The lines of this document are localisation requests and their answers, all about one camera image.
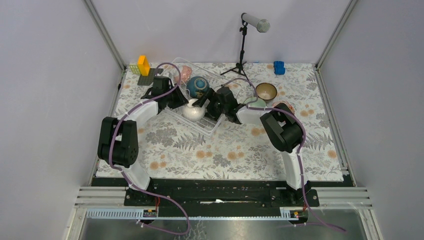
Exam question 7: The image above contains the dark patterned bowl tan inside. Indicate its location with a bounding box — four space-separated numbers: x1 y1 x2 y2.
255 82 278 103

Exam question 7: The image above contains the yellow toy block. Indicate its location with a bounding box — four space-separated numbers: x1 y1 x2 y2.
137 55 151 77

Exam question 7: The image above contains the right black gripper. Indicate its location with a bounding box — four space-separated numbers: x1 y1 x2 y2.
192 88 228 122

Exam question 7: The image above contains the white wire dish rack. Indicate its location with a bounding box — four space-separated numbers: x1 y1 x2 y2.
158 57 229 137

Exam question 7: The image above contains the grey microphone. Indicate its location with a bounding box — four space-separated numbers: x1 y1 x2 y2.
241 12 271 33

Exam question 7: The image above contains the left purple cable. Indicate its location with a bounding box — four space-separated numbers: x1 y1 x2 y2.
108 62 192 237

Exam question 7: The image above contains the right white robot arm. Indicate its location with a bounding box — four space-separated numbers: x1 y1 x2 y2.
191 87 307 206

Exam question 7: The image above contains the dark grey building plate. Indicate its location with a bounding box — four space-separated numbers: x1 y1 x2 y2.
137 68 164 86

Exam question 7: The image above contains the blue toy block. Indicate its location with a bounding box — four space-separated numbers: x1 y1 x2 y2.
273 61 286 75

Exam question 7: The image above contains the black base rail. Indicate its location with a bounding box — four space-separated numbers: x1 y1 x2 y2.
78 176 354 218

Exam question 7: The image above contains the dark teal floral bowl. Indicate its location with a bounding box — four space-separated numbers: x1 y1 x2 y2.
186 76 210 99

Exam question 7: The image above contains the lime green toy block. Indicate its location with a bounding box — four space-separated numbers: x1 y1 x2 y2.
128 64 141 75

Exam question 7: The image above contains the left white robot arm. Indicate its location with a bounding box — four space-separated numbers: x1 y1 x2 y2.
97 76 188 206

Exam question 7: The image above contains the light green celadon bowl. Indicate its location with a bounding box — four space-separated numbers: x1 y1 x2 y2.
243 96 267 108

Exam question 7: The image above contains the white ribbed bowl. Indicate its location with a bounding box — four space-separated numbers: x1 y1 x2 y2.
181 98 206 122

